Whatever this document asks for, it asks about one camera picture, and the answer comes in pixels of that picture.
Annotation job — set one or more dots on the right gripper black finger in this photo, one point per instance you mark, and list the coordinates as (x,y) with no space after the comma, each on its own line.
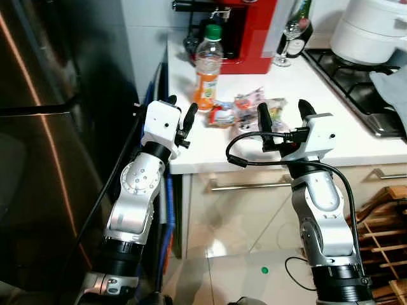
(306,110)
(264,121)

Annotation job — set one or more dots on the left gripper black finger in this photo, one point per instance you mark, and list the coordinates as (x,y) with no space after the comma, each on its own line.
(172,100)
(190,121)

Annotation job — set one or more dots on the orange juice bottle green cap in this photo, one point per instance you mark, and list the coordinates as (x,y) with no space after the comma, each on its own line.
(208,89)

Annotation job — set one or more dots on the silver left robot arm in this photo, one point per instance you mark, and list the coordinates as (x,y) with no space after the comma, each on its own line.
(130,216)

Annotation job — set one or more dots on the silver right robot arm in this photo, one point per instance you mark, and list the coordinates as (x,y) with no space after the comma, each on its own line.
(324,222)

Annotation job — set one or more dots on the stainless steel fridge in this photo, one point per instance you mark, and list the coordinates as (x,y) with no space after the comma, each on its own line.
(38,159)

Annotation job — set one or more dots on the clear green snack packet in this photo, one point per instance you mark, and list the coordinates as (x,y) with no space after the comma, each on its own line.
(281,117)

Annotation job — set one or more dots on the colourful printed snack packet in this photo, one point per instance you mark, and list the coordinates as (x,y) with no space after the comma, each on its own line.
(248,107)

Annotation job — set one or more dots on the white kitchen counter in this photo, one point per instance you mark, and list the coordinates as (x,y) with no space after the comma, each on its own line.
(210,152)

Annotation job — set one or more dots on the red white snack packet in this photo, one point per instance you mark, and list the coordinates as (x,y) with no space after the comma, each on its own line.
(221,115)

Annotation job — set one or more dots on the black gas stove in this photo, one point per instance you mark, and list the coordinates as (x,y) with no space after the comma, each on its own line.
(356,95)

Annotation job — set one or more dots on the clear wine glass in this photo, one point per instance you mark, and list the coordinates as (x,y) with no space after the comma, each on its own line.
(294,32)

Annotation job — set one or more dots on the red coffee machine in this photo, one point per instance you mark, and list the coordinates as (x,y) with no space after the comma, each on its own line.
(254,38)

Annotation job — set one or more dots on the grey cloth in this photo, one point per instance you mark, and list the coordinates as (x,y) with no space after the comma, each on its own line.
(394,89)

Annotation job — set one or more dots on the dark green glass bottle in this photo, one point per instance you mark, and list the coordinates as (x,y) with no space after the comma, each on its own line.
(305,13)

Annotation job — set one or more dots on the white cooking pot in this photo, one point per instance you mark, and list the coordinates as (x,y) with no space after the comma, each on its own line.
(369,32)

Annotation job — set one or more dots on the green floor sticker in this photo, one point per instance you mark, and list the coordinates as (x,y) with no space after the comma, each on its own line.
(264,270)

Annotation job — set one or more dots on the wooden slatted rack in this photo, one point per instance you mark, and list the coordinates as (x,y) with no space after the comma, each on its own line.
(381,235)

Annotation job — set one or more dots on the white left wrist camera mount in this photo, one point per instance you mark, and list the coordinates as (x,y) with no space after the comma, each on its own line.
(162,124)

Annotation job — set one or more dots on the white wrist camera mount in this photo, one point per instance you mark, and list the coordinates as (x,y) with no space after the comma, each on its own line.
(162,124)
(318,136)

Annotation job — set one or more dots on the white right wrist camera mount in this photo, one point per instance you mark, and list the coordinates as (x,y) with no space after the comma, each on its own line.
(318,136)

